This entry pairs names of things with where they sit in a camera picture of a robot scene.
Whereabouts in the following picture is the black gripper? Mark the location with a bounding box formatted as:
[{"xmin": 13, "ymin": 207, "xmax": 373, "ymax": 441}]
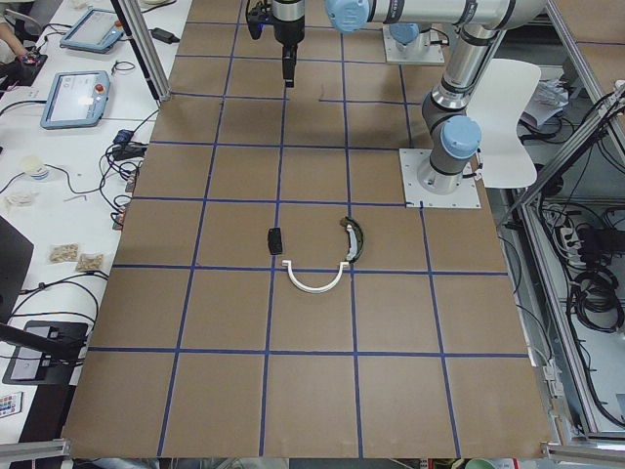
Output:
[{"xmin": 271, "ymin": 0, "xmax": 305, "ymax": 88}]

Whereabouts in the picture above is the black monitor stand base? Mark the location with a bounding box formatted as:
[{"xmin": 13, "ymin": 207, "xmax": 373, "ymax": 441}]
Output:
[{"xmin": 1, "ymin": 320, "xmax": 88, "ymax": 385}]

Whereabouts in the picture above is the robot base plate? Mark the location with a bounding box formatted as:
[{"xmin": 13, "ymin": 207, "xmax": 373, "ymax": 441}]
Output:
[
  {"xmin": 398, "ymin": 149, "xmax": 481, "ymax": 209},
  {"xmin": 383, "ymin": 22, "xmax": 445, "ymax": 65}
]

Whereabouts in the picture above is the white plastic chair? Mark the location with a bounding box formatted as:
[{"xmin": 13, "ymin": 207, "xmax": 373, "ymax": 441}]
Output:
[{"xmin": 466, "ymin": 59, "xmax": 541, "ymax": 189}]

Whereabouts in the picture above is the aluminium frame post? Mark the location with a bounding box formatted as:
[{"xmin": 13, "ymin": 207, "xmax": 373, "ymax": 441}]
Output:
[{"xmin": 111, "ymin": 0, "xmax": 171, "ymax": 103}]

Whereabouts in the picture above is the near blue teach pendant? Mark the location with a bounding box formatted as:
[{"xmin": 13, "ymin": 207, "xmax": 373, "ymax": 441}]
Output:
[{"xmin": 40, "ymin": 70, "xmax": 110, "ymax": 130}]

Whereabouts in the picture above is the bag of small parts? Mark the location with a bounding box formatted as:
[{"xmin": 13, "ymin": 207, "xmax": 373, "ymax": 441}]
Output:
[{"xmin": 48, "ymin": 243, "xmax": 80, "ymax": 264}]

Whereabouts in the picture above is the blue teach pendant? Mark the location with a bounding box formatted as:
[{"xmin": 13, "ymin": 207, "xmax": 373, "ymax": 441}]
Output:
[
  {"xmin": 40, "ymin": 70, "xmax": 110, "ymax": 130},
  {"xmin": 60, "ymin": 8, "xmax": 124, "ymax": 54}
]

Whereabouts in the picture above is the far blue teach pendant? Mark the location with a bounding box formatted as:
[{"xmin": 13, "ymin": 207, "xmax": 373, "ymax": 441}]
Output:
[{"xmin": 60, "ymin": 8, "xmax": 124, "ymax": 54}]

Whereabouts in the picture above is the white paper cup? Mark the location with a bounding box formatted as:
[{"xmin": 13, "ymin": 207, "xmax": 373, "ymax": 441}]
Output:
[{"xmin": 21, "ymin": 154, "xmax": 50, "ymax": 181}]

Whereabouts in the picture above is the small black brake pad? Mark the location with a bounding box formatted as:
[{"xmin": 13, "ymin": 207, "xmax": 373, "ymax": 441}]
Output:
[{"xmin": 268, "ymin": 227, "xmax": 283, "ymax": 255}]

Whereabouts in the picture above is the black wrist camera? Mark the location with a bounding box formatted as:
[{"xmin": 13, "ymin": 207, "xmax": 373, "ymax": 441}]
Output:
[{"xmin": 245, "ymin": 0, "xmax": 270, "ymax": 40}]

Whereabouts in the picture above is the white curved plastic bracket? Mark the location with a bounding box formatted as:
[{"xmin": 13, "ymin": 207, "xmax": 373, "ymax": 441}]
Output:
[{"xmin": 281, "ymin": 259, "xmax": 350, "ymax": 294}]

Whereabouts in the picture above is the black power adapter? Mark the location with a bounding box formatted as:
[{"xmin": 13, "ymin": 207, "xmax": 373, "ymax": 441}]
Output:
[{"xmin": 150, "ymin": 27, "xmax": 180, "ymax": 44}]

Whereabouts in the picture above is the olive brake shoe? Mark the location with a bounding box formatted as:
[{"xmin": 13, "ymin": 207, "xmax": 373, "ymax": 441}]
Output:
[{"xmin": 340, "ymin": 216, "xmax": 364, "ymax": 264}]

